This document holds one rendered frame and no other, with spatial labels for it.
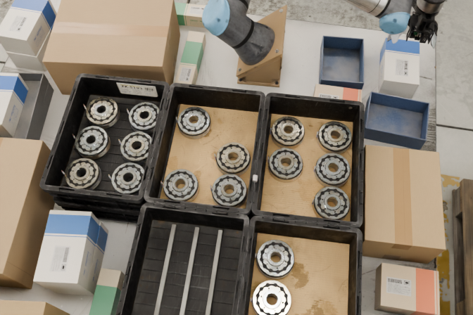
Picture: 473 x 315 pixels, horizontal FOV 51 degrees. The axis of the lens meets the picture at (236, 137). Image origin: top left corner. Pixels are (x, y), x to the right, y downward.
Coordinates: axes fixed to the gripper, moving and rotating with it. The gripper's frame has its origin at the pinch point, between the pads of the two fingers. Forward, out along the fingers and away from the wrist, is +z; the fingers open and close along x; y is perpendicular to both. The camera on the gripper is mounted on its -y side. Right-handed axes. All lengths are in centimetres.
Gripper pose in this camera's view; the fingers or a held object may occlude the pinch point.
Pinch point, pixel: (410, 42)
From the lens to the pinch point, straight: 179.3
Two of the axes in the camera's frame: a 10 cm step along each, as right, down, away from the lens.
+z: 0.2, 4.7, 8.8
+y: -1.8, 8.7, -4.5
